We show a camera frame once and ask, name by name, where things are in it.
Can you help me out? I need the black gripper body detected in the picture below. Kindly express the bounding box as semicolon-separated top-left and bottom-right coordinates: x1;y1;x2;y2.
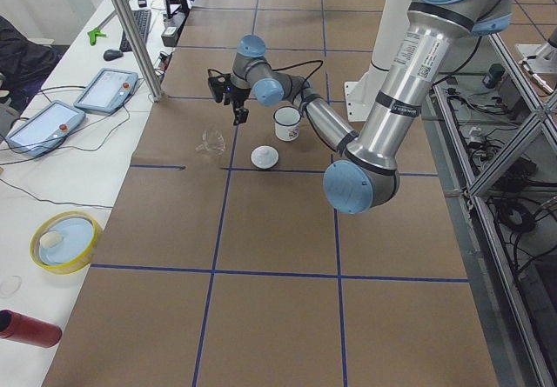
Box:
228;85;248;110

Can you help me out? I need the clear plastic funnel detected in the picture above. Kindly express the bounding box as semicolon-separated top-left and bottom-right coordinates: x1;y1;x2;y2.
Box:
196;128;226;156

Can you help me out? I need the white enamel cup lid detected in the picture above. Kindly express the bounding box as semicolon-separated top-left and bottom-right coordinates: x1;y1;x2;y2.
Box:
251;145;279;170

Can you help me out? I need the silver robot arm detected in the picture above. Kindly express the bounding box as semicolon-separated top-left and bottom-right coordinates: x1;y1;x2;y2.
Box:
213;0;512;214

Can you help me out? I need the white enamel mug blue rim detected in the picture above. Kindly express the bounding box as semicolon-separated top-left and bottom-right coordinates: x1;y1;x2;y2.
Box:
273;106;302;142

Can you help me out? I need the black keyboard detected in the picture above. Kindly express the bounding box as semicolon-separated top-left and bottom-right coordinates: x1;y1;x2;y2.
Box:
118;8;152;53

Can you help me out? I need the far teach pendant tablet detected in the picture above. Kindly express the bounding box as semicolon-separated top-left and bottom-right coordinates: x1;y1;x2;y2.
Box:
73;68;138;114

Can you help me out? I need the teach pendant tablet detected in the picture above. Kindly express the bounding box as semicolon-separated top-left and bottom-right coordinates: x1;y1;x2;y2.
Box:
6;100;85;157
73;68;138;114

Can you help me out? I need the black computer mouse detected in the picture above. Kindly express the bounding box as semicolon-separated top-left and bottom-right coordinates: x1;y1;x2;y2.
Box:
103;49;124;62

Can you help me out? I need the green plastic clamp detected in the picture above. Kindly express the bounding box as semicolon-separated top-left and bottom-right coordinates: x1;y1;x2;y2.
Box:
87;27;107;46

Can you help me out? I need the near teach pendant tablet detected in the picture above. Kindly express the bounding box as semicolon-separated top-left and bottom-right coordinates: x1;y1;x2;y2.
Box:
6;100;85;157

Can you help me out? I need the yellow tape roll with lid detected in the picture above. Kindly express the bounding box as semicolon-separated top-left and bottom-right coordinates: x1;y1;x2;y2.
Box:
30;210;103;275

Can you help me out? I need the red cylindrical bottle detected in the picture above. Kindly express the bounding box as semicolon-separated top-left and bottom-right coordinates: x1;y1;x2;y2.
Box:
1;310;62;348

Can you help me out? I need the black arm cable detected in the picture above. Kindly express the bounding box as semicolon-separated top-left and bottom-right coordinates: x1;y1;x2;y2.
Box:
272;58;325;101

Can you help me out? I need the aluminium frame post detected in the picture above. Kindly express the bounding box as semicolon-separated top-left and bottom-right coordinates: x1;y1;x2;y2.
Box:
111;0;163;102

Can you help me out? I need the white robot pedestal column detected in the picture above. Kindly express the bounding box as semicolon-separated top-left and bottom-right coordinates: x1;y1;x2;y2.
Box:
345;0;412;122

